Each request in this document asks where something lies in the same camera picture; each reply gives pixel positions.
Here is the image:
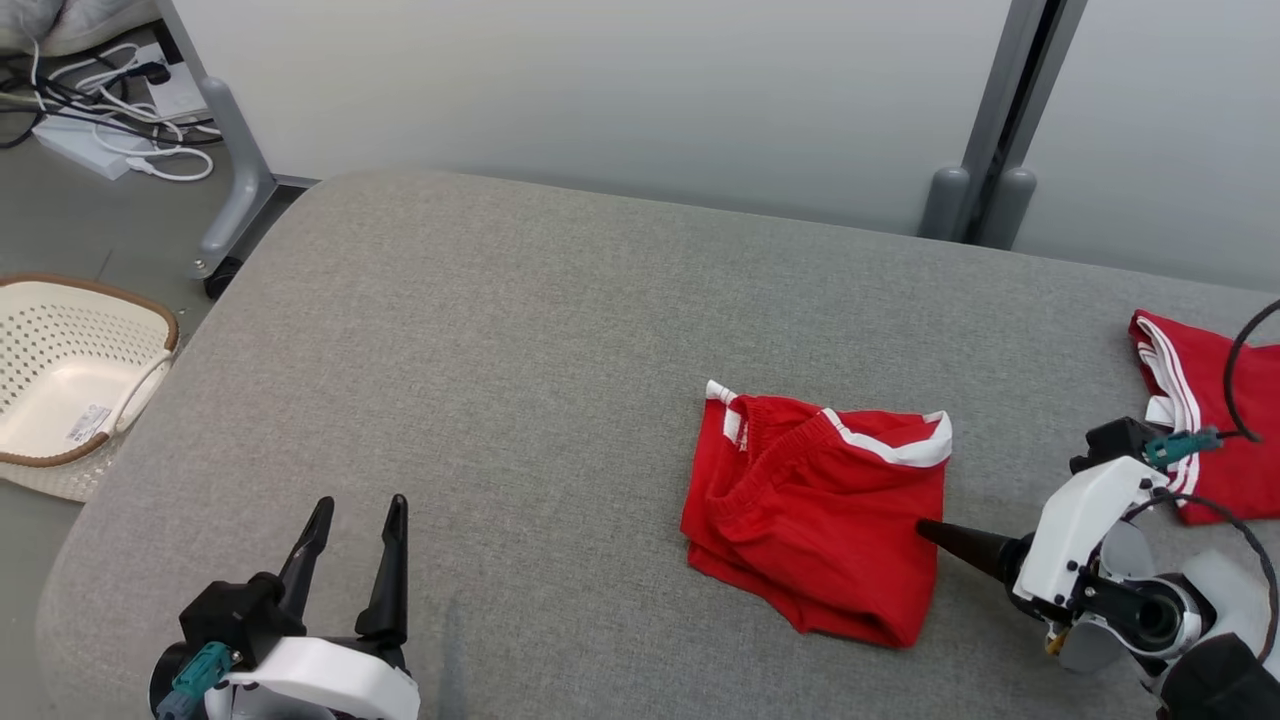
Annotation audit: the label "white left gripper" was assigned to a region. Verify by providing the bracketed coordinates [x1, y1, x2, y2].
[205, 494, 421, 720]

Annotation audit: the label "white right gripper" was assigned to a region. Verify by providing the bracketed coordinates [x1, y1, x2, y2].
[917, 455, 1171, 613]

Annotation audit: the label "red Bulls shorts white trim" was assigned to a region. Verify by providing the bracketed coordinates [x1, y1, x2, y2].
[680, 380, 953, 649]

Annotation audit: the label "red white Bulls jersey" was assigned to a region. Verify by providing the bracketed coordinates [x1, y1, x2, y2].
[1130, 308, 1280, 526]

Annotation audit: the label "cream laundry basket brown rim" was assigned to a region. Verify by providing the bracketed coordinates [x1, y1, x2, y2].
[0, 273, 181, 503]

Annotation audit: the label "grey metal desk leg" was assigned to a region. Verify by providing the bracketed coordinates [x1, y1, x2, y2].
[155, 0, 321, 301]

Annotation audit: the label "white power strip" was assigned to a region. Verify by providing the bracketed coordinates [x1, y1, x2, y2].
[32, 105, 166, 182]

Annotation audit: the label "grey cushion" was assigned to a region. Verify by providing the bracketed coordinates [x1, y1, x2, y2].
[0, 0, 161, 57]

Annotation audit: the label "left camera cable teal plug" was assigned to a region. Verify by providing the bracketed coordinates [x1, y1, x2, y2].
[155, 642, 239, 720]

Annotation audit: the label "grey partition post rounded feet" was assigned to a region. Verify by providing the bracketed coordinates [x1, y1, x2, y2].
[918, 0, 1089, 251]

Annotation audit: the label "white cable bundle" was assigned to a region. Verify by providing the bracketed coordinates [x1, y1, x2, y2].
[28, 40, 216, 184]

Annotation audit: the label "black cable bundle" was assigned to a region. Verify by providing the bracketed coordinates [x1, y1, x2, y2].
[0, 48, 201, 151]

